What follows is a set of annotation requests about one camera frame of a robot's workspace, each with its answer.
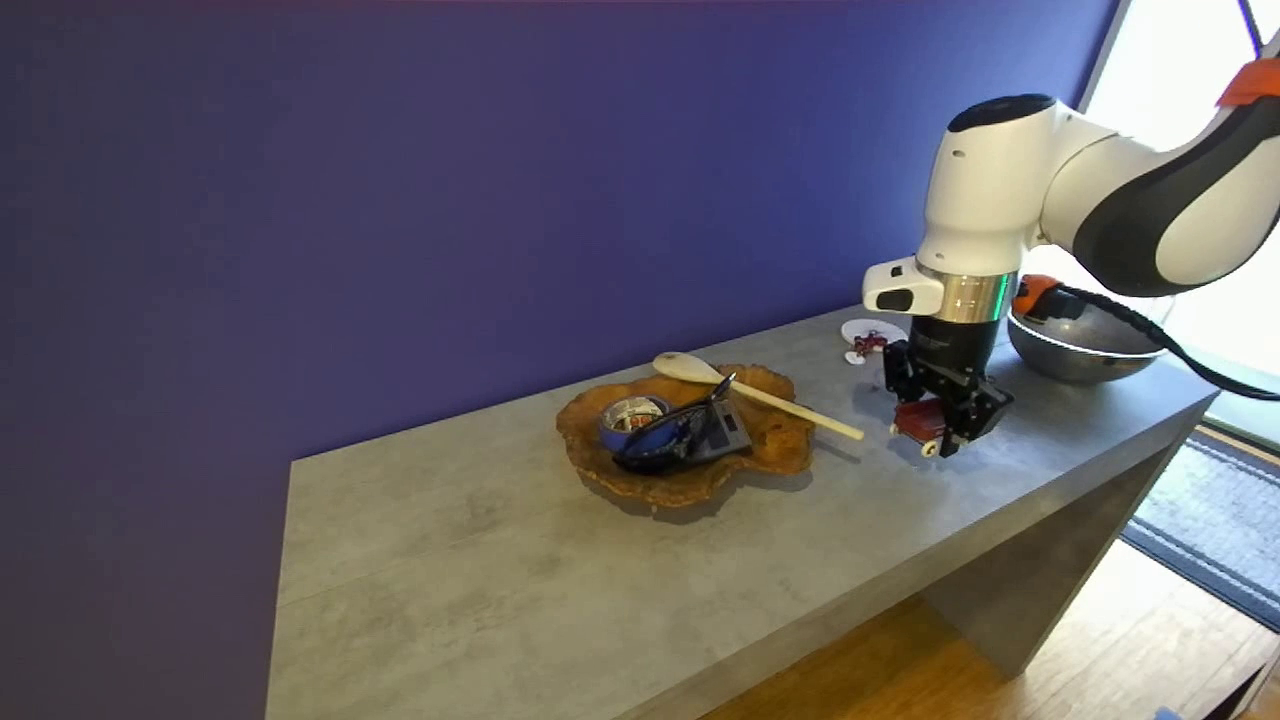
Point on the red toy trolley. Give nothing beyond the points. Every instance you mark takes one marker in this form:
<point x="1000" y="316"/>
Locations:
<point x="917" y="427"/>

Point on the small white cup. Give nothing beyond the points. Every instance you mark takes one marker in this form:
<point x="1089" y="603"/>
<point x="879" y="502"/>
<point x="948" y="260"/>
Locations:
<point x="628" y="415"/>

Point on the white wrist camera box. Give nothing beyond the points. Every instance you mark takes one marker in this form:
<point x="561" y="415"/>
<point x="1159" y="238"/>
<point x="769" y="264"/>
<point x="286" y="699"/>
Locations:
<point x="900" y="287"/>

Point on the wooden spoon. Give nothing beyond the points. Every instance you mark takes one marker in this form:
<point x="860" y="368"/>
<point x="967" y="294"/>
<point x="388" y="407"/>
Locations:
<point x="784" y="402"/>

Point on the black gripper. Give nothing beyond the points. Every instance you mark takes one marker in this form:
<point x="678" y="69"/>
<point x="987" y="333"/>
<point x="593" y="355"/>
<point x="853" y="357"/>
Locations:
<point x="953" y="348"/>

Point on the large metal bowl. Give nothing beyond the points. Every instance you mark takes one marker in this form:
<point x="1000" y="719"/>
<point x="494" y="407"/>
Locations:
<point x="1074" y="355"/>

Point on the striped floor mat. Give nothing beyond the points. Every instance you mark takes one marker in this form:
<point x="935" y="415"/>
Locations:
<point x="1212" y="520"/>

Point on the toy penny-farthing bicycle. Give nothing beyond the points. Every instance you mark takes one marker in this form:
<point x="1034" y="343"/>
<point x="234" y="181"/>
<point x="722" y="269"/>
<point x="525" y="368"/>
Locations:
<point x="866" y="338"/>

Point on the wooden tray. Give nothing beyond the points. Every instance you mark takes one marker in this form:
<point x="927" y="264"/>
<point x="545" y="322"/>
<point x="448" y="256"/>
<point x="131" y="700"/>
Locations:
<point x="695" y="483"/>

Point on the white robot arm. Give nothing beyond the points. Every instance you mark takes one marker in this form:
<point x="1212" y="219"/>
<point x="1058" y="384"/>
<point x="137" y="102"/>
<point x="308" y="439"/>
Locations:
<point x="1000" y="186"/>

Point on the black and blue tool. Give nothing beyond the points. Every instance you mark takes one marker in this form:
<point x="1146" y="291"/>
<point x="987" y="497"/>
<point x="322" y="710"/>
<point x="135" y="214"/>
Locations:
<point x="672" y="439"/>

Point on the small orange object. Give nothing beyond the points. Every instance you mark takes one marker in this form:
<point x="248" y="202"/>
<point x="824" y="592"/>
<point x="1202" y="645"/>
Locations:
<point x="1034" y="294"/>

